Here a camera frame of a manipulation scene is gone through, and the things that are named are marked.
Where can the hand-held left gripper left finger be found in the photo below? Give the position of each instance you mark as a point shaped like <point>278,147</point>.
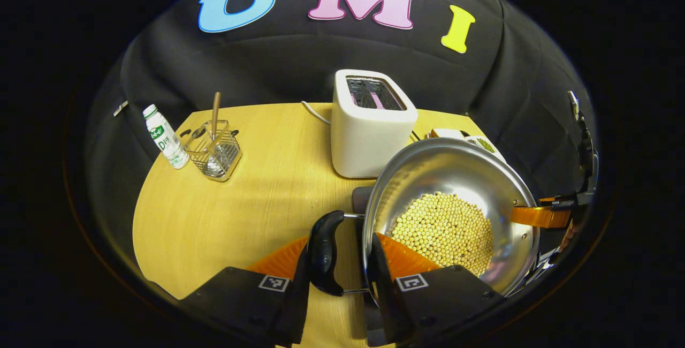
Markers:
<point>297,310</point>

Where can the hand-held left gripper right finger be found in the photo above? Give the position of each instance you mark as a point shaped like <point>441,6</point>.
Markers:
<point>385,305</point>

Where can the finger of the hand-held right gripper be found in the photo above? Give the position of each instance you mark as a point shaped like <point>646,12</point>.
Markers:
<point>535,217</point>

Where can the pile of yellow soybeans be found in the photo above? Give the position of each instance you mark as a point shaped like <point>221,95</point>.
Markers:
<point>444,230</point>

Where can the stainless steel pot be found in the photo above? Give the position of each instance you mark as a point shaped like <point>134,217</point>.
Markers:
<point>444,171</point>

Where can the sandwich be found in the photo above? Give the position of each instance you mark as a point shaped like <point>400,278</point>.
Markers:
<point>447,134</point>

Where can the white toaster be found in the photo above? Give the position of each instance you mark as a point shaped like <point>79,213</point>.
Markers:
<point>364,144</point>

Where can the white green-label bottle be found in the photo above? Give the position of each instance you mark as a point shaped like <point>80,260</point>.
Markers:
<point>166,139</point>

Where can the wooden spoon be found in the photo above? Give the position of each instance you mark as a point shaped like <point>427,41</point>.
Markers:
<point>215,110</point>

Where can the silver clip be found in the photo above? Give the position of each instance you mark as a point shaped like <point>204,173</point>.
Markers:
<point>120,107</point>

